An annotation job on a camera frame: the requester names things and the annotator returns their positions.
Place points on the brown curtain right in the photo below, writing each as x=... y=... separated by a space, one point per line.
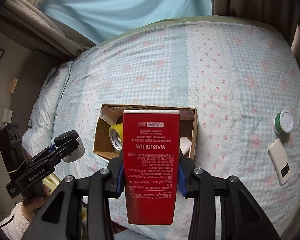
x=283 y=15

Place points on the red cosmetic box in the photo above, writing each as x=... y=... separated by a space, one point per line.
x=150 y=164

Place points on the brown curtain left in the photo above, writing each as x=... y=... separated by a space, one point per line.
x=26 y=24

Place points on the light blue curtain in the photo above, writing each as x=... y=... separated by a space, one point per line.
x=100 y=20

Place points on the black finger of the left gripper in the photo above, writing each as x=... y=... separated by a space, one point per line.
x=45 y=160

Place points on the green jar white lid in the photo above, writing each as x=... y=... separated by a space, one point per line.
x=283 y=122

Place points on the brown cardboard box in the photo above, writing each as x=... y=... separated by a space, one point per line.
x=108 y=134

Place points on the white wall switch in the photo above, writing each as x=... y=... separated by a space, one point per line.
x=7 y=115

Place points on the white pillow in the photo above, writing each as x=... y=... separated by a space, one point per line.
x=41 y=123

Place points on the white fluffy sleeve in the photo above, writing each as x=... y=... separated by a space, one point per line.
x=15 y=225

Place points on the brown curtain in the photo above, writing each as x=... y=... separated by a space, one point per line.
x=26 y=24
x=283 y=15

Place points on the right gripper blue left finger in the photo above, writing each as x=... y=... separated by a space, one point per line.
x=116 y=184

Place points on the left hand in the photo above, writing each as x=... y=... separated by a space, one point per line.
x=29 y=205

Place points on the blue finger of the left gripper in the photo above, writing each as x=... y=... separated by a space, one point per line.
x=52 y=148

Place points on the yellow tape roll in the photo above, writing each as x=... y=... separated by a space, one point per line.
x=116 y=137

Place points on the green blanket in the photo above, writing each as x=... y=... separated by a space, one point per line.
x=171 y=21

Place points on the small black lidded jar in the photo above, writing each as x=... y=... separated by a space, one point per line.
x=71 y=146

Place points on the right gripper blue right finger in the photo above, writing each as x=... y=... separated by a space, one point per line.
x=185 y=181

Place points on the white earbuds case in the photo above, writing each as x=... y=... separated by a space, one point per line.
x=185 y=145

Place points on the blue pink patterned bedsheet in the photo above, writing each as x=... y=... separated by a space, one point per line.
x=237 y=77

